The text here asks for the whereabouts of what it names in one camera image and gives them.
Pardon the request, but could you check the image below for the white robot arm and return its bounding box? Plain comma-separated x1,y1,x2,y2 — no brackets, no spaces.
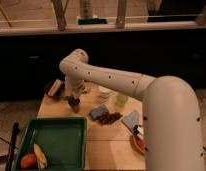
59,49,204,171

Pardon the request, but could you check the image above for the metal cup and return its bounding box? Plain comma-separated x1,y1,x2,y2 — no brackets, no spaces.
68,99,80,113

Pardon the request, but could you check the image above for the white small cup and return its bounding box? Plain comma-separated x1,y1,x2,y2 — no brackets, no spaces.
99,86,112,98

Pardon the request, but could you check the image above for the green translucent cup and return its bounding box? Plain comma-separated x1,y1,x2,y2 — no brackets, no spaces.
115,93,128,108

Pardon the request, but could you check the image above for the dark brown bowl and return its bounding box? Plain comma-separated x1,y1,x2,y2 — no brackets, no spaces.
44,79,65,100

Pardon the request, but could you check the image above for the blue sponge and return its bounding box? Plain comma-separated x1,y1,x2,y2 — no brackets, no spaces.
89,105,108,120

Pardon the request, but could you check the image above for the brown grape bunch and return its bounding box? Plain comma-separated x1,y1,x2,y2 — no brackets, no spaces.
98,112,122,125

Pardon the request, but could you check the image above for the green plastic tray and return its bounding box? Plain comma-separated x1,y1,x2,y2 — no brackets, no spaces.
13,117,87,171

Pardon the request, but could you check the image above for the grey blue cloth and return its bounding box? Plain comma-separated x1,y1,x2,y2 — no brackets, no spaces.
122,111,139,132

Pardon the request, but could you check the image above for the black pole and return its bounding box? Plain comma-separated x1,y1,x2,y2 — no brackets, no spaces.
5,122,20,171

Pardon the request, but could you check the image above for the green base stand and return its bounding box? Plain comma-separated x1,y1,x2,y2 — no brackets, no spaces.
78,18,108,25

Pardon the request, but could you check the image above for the white dish brush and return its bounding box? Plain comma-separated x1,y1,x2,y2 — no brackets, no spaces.
133,125,144,139

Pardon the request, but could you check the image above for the orange red bowl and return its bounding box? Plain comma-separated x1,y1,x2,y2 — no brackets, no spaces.
132,135,145,155

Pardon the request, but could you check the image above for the orange round fruit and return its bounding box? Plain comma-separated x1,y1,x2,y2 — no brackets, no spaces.
20,153,37,169

